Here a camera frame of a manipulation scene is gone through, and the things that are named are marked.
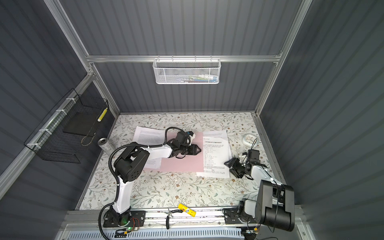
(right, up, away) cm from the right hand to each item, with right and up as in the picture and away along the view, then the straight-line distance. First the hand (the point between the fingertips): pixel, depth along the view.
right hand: (229, 167), depth 89 cm
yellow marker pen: (-25, -17, -15) cm, 34 cm away
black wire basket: (-83, +21, -16) cm, 88 cm away
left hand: (-18, +9, +8) cm, 21 cm away
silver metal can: (-73, +13, -2) cm, 75 cm away
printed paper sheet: (-52, +17, +13) cm, 56 cm away
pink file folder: (-24, +2, +2) cm, 24 cm away
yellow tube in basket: (-72, +30, -7) cm, 79 cm away
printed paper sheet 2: (-7, +7, +9) cm, 13 cm away
